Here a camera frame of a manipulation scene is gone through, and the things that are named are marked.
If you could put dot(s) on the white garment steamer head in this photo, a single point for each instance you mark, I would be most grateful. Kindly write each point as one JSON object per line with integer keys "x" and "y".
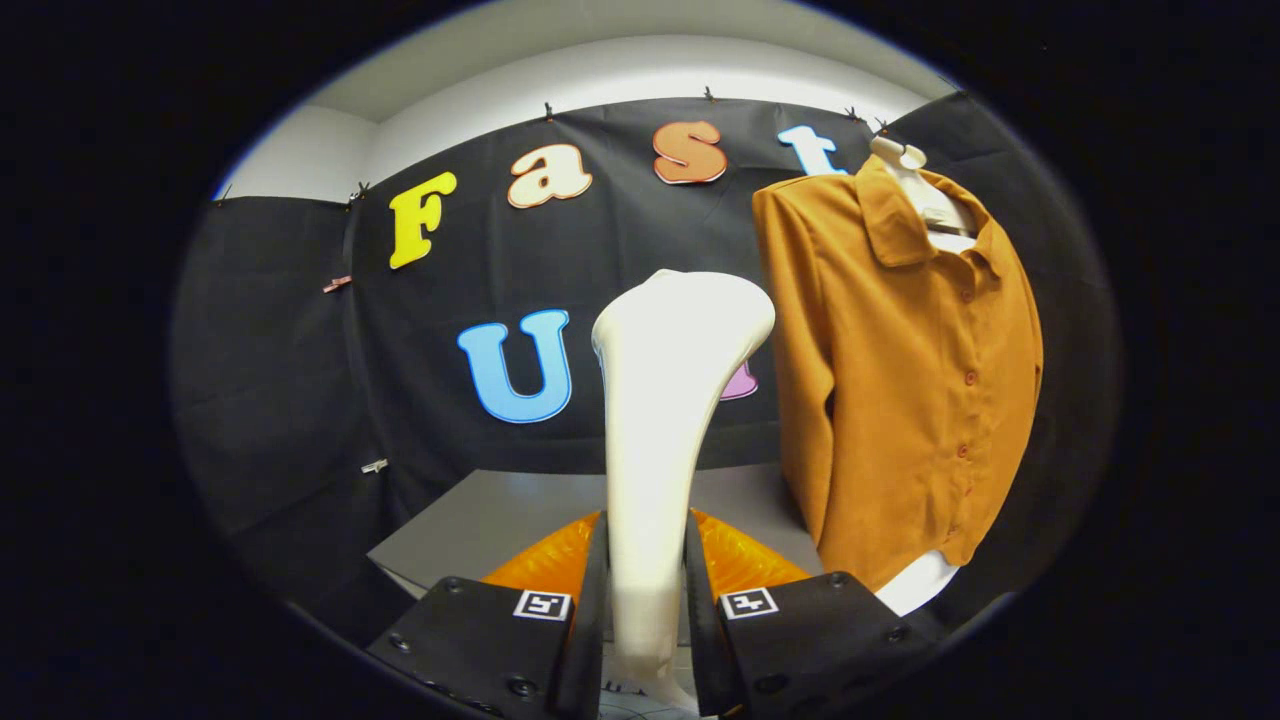
{"x": 660, "y": 420}

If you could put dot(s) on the silver clip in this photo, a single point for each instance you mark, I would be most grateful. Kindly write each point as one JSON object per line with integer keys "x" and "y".
{"x": 374, "y": 466}

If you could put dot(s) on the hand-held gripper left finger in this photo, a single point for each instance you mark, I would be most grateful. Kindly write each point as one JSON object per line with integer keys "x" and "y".
{"x": 592, "y": 620}

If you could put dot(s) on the orange button-up shirt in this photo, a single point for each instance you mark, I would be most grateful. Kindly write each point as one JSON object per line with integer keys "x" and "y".
{"x": 900, "y": 400}

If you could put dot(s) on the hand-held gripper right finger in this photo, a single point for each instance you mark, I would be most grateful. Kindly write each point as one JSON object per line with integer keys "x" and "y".
{"x": 698, "y": 620}

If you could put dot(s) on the row of black clips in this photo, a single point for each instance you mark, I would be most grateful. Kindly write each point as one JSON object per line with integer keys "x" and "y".
{"x": 548, "y": 109}

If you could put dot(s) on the black backdrop cloth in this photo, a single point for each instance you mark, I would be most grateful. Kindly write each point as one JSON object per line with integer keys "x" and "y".
{"x": 290, "y": 400}

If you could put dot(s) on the white mannequin torso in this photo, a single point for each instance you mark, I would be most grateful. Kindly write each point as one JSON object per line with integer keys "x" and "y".
{"x": 918, "y": 585}

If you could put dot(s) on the copper clip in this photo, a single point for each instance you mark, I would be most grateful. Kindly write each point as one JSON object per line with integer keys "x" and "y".
{"x": 337, "y": 284}

